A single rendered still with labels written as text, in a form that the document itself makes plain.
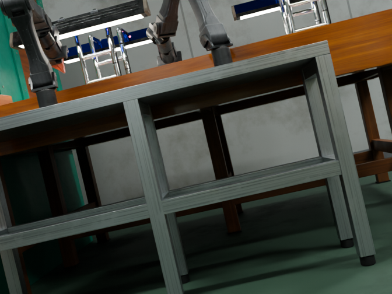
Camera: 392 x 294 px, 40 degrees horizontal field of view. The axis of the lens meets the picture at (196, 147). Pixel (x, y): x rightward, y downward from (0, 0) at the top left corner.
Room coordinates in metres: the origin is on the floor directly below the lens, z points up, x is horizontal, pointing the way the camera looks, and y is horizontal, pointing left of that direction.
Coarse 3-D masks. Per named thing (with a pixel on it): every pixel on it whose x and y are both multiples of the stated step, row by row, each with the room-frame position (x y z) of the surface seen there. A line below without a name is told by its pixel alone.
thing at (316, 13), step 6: (282, 0) 2.60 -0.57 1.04; (282, 6) 2.60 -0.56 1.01; (312, 6) 2.59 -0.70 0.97; (282, 12) 2.60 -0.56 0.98; (294, 12) 2.60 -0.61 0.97; (300, 12) 2.59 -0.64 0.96; (306, 12) 2.59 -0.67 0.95; (318, 12) 2.59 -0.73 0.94; (282, 18) 2.61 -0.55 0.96; (318, 18) 2.58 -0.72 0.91; (288, 24) 2.60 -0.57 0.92; (288, 30) 2.60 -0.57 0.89
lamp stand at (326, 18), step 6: (288, 0) 2.36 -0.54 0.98; (306, 0) 2.35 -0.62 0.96; (312, 0) 2.35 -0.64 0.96; (318, 0) 2.36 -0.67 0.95; (324, 0) 2.35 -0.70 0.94; (288, 6) 2.36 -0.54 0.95; (294, 6) 2.37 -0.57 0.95; (324, 6) 2.34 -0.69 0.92; (288, 12) 2.36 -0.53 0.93; (324, 12) 2.35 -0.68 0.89; (288, 18) 2.37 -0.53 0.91; (324, 18) 2.35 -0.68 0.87; (330, 18) 2.35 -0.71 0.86; (294, 24) 2.36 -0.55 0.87; (318, 24) 2.35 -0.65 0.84; (324, 24) 2.35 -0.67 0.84; (294, 30) 2.36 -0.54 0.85; (300, 30) 2.36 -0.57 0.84
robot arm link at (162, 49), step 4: (156, 40) 2.08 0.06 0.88; (160, 40) 2.07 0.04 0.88; (164, 40) 2.06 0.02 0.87; (168, 40) 2.06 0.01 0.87; (156, 44) 2.08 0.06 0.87; (160, 44) 2.06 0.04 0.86; (164, 44) 2.06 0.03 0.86; (168, 44) 2.07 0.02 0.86; (160, 48) 2.08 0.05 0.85; (164, 48) 2.07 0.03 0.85; (168, 48) 2.08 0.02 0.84; (160, 52) 2.10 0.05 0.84; (164, 52) 2.09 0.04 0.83
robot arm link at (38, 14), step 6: (0, 0) 1.64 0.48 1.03; (30, 0) 1.67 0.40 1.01; (0, 6) 1.64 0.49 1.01; (30, 6) 1.66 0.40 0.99; (36, 6) 1.84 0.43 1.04; (36, 12) 1.83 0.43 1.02; (42, 12) 1.87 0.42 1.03; (36, 18) 1.85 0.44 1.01; (42, 18) 1.87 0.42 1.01; (36, 24) 1.89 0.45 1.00; (42, 24) 1.90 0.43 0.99
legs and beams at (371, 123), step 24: (360, 72) 2.86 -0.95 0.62; (384, 72) 2.42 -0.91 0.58; (360, 96) 2.99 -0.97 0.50; (384, 96) 2.46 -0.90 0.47; (216, 120) 3.08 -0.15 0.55; (72, 144) 2.98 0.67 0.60; (216, 144) 2.51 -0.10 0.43; (384, 144) 2.71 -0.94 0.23; (0, 168) 2.07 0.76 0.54; (48, 168) 2.60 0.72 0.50; (216, 168) 2.51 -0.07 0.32; (360, 168) 2.46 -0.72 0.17; (384, 168) 2.44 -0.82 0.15; (48, 192) 2.60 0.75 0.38; (96, 192) 3.18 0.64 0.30; (264, 192) 2.51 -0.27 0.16; (288, 192) 2.49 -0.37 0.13; (72, 240) 2.63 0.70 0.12; (24, 264) 2.09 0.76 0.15; (72, 264) 2.60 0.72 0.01
